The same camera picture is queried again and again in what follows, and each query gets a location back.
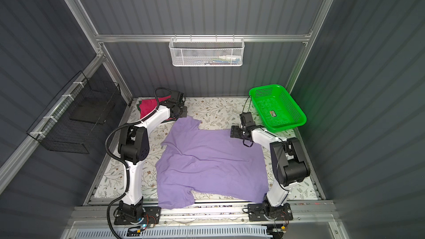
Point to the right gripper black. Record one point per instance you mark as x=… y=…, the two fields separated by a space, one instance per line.
x=235 y=131

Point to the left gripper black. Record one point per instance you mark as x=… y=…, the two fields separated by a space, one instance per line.
x=184 y=112

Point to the green plastic basket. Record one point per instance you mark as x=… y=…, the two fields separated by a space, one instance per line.
x=277 y=109

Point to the purple t shirt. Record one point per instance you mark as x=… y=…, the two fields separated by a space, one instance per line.
x=208 y=161

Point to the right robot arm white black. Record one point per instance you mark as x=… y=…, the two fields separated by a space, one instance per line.
x=289 y=163

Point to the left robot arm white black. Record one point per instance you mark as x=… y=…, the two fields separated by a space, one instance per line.
x=134 y=144

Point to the folded magenta t shirt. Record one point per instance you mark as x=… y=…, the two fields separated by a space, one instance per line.
x=153 y=104

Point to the folded dark green t shirt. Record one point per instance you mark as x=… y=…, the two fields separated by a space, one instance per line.
x=143 y=108

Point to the white spray bottle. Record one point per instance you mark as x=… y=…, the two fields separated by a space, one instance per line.
x=231 y=58

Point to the white vented panel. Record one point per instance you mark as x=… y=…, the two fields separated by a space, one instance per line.
x=191 y=232

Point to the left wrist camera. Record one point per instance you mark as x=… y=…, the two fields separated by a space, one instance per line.
x=177 y=97

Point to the white wire mesh basket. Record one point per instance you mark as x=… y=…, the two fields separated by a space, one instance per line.
x=204 y=53

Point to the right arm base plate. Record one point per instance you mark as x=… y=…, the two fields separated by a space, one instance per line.
x=263 y=212

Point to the black wire basket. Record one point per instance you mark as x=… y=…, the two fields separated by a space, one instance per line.
x=76 y=122

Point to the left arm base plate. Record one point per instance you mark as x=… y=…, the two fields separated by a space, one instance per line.
x=137 y=215

